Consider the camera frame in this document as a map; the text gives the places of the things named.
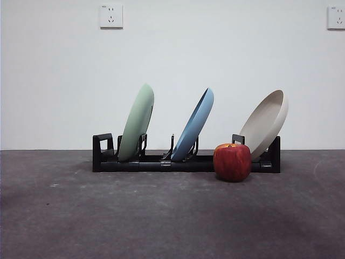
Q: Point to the blue round plate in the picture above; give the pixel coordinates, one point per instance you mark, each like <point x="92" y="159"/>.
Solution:
<point x="194" y="124"/>

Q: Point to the white wall socket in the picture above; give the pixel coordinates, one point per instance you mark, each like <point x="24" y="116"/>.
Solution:
<point x="337" y="17"/>
<point x="111" y="16"/>

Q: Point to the black plate rack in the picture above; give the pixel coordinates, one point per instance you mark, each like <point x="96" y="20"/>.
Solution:
<point x="151" y="166"/>

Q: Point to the beige round plate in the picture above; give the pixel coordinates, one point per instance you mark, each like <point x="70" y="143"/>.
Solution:
<point x="264" y="121"/>

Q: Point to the green round plate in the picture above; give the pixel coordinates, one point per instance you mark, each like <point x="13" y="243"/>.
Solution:
<point x="137" y="121"/>

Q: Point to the red apple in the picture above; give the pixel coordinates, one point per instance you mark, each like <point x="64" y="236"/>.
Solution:
<point x="231" y="164"/>

